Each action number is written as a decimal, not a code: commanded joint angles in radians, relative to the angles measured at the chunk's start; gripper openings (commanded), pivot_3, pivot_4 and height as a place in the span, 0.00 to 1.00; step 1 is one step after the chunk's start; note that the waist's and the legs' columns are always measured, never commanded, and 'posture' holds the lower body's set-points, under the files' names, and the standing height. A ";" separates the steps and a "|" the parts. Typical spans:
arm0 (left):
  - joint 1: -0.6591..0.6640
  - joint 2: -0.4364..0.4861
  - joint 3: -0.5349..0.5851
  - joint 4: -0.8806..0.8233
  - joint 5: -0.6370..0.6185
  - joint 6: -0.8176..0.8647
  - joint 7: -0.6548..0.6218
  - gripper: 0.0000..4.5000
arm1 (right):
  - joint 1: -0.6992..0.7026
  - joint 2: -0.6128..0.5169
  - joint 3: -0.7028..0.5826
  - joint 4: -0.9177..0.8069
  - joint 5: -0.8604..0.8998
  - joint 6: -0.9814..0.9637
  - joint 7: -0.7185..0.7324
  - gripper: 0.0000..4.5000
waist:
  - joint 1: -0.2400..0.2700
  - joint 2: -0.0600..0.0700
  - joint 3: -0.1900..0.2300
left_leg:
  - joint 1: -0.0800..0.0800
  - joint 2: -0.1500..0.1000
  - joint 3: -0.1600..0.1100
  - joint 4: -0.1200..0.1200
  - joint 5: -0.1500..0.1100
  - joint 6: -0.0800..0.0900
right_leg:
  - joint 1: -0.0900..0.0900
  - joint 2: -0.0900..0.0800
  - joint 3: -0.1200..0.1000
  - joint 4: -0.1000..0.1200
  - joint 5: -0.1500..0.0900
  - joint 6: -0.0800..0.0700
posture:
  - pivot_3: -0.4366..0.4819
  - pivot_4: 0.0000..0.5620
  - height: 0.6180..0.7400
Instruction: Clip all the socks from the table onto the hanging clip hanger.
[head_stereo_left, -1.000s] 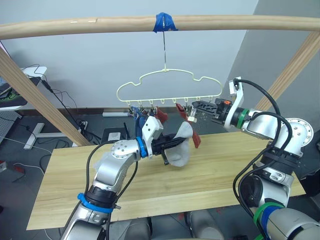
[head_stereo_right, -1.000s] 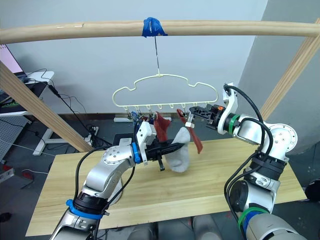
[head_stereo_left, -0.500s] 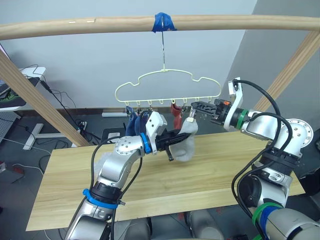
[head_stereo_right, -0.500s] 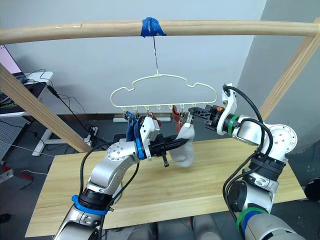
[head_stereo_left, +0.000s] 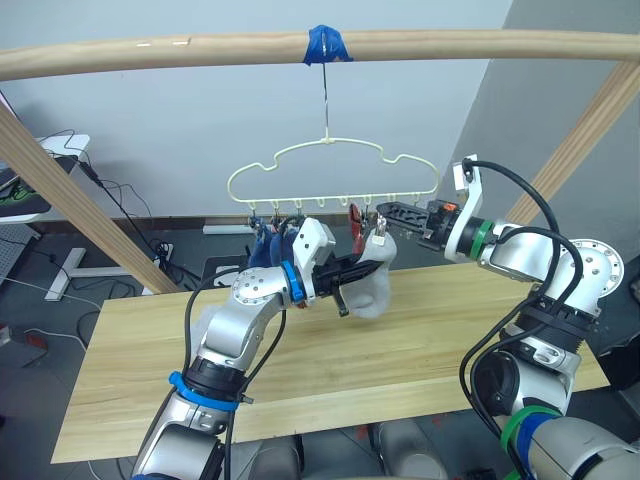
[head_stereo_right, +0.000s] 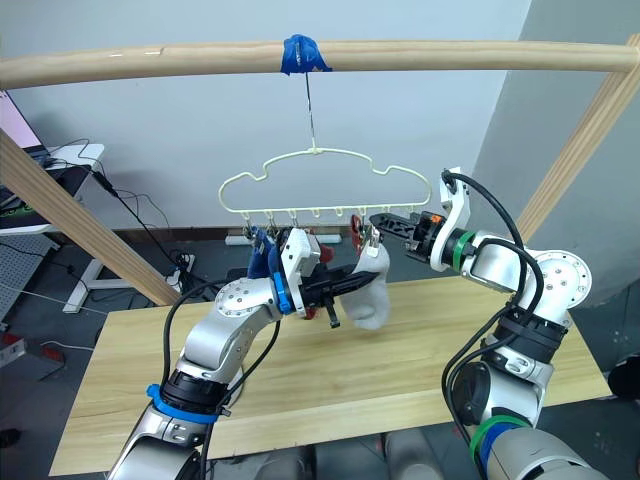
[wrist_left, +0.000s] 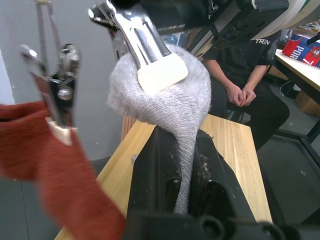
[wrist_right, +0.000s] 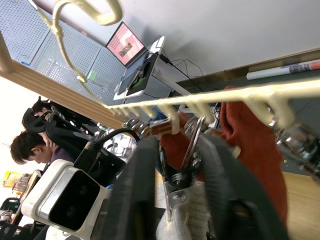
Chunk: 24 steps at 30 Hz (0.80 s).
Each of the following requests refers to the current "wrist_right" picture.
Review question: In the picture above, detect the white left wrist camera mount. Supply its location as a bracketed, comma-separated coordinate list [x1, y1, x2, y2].
[21, 159, 112, 240]

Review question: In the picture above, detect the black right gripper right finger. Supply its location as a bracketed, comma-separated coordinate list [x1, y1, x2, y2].
[198, 135, 288, 240]

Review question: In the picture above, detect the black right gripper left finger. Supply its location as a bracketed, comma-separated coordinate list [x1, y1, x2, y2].
[107, 136, 161, 240]

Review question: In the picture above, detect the silver metal clip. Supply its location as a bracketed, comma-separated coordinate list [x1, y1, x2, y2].
[268, 119, 320, 176]
[121, 117, 151, 136]
[159, 116, 207, 223]

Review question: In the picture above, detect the dark-haired person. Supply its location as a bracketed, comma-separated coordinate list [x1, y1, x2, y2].
[9, 131, 76, 171]

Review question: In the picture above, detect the open laptop with pink screen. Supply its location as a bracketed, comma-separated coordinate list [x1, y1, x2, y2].
[105, 21, 151, 96]

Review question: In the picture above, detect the rolled paper poster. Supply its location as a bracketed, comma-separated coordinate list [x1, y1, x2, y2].
[246, 59, 320, 81]

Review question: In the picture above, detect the yellow package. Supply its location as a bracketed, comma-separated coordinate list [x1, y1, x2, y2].
[2, 170, 16, 188]

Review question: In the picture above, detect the white knitted sock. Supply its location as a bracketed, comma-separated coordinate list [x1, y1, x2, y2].
[154, 179, 216, 240]

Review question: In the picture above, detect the cream plastic clip hanger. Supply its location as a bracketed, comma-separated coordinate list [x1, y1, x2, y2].
[37, 0, 320, 133]

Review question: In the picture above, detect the rust red sock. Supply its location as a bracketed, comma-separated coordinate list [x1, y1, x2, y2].
[159, 86, 288, 226]

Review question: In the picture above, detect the thin black power cable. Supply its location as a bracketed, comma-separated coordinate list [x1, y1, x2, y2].
[159, 53, 208, 93]

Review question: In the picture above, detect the wooden beam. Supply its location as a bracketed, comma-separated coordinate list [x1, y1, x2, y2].
[0, 31, 126, 130]

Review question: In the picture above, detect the black office chair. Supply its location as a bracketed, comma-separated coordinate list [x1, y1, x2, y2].
[21, 96, 126, 176]

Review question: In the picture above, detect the blue perforated pegboard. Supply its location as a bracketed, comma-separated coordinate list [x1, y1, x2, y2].
[0, 0, 121, 106]

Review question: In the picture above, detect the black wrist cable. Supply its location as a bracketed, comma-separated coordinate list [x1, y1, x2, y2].
[73, 127, 141, 173]

